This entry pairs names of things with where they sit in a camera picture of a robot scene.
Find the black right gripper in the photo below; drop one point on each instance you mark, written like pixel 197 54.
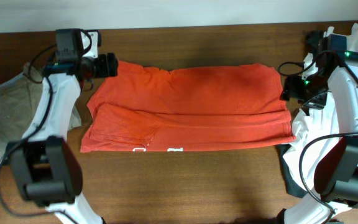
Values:
pixel 291 89

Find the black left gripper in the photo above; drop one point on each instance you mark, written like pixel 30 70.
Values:
pixel 109 63

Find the orange red t-shirt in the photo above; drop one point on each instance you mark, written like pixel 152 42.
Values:
pixel 147 109

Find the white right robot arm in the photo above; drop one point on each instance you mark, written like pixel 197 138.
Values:
pixel 332 71

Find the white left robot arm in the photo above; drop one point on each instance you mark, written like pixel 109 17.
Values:
pixel 45 170

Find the crumpled white shirt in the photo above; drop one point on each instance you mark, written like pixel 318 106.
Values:
pixel 312 123

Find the folded beige shirt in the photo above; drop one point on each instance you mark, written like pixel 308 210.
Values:
pixel 24 103

